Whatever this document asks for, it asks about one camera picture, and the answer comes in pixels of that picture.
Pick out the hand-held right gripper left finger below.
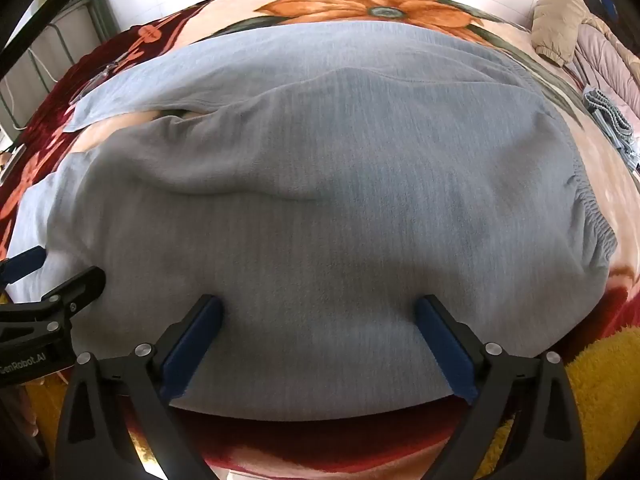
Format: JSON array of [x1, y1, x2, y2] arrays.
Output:
[[54, 294, 224, 480]]

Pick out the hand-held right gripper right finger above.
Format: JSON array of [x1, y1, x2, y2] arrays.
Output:
[[414, 294, 587, 480]]

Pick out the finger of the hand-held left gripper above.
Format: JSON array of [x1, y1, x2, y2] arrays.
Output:
[[0, 246, 47, 283], [0, 266, 107, 343]]

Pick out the grey-blue pants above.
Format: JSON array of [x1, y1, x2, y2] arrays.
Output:
[[10, 22, 618, 421]]

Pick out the yellow fuzzy blanket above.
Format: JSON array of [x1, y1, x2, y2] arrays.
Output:
[[0, 292, 640, 480]]

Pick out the clear plastic piece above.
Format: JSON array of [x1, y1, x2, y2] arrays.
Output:
[[70, 60, 123, 106]]

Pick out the black metal bar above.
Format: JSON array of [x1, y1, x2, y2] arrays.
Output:
[[0, 0, 97, 78]]

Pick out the folded blue-grey cloth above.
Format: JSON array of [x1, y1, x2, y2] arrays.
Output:
[[582, 85, 640, 171]]

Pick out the pink puffer jacket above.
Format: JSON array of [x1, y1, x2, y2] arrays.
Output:
[[572, 22, 640, 133]]

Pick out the floral fleece blanket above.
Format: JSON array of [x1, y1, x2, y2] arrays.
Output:
[[0, 0, 640, 480]]

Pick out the beige puffer jacket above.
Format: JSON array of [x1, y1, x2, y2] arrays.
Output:
[[531, 0, 593, 67]]

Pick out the dark clothes pile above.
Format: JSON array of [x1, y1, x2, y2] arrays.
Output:
[[582, 0, 627, 27]]

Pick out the white cable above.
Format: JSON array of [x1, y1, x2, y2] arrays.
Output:
[[27, 47, 58, 88]]

